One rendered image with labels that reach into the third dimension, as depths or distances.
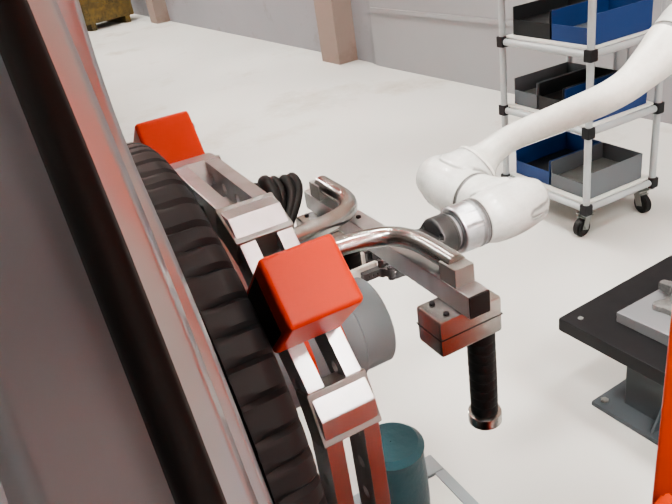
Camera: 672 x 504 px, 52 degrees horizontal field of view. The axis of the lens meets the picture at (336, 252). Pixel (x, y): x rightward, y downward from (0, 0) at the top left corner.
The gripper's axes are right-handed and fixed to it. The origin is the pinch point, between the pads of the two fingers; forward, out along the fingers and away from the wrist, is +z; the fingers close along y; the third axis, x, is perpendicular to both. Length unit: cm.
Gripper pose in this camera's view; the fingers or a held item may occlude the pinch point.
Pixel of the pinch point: (352, 271)
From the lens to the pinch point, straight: 116.1
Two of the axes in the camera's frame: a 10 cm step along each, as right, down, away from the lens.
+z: -8.7, 3.3, -3.6
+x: -1.4, -8.7, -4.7
